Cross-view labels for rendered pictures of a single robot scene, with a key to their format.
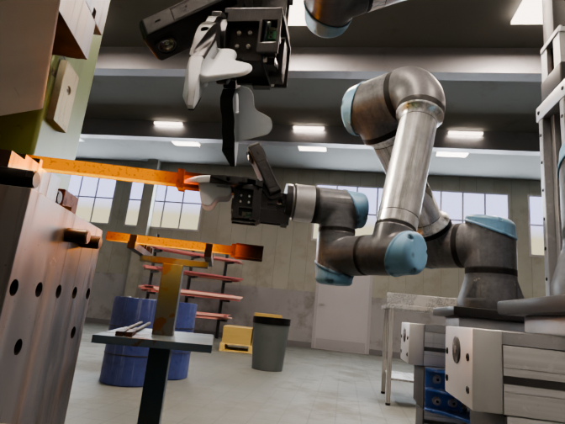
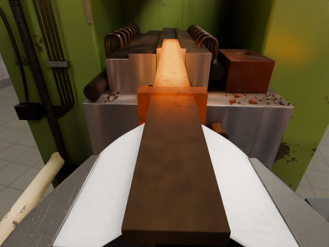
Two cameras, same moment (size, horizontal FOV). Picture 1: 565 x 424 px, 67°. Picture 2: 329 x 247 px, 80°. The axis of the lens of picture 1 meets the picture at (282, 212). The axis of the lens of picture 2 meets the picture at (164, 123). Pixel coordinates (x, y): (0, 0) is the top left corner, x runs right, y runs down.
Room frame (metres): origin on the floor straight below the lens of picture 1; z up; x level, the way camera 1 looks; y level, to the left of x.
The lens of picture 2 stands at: (0.82, 0.08, 1.06)
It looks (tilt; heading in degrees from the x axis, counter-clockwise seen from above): 30 degrees down; 97
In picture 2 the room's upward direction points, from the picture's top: straight up
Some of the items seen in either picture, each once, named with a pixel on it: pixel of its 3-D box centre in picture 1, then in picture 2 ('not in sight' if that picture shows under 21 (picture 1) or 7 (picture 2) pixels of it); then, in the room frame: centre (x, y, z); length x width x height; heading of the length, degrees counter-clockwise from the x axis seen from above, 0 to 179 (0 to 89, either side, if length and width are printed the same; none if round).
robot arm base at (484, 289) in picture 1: (490, 290); not in sight; (1.03, -0.52, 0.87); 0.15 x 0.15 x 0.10
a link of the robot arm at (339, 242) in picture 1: (341, 257); not in sight; (0.83, -0.12, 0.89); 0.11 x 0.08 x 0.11; 42
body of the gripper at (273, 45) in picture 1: (249, 28); not in sight; (0.42, 0.06, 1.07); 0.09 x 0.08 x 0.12; 81
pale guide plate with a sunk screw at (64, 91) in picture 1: (63, 97); not in sight; (1.06, 0.62, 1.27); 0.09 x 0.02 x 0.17; 6
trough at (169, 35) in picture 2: not in sight; (170, 37); (0.77, 0.67, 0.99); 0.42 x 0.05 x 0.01; 96
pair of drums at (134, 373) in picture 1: (152, 337); not in sight; (4.45, 1.16, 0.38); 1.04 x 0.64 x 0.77; 173
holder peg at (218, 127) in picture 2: (90, 241); (218, 133); (0.88, 0.39, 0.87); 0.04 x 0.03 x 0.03; 96
